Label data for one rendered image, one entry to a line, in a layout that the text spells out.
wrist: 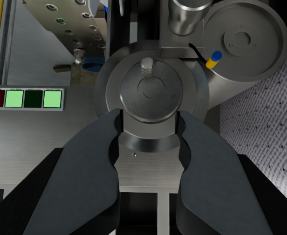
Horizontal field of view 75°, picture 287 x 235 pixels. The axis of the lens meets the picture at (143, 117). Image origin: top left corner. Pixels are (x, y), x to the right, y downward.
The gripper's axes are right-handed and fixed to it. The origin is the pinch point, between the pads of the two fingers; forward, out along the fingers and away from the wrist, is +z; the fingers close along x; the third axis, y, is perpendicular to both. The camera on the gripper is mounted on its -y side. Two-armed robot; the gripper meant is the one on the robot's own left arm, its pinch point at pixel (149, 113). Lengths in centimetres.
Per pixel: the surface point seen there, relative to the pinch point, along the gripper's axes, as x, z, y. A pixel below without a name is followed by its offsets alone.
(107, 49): -5.8, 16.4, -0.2
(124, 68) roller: -3.3, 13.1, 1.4
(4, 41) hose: -60, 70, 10
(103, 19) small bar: -10.4, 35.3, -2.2
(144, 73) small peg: -0.6, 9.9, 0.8
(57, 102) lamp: -28, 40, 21
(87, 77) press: -101, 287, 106
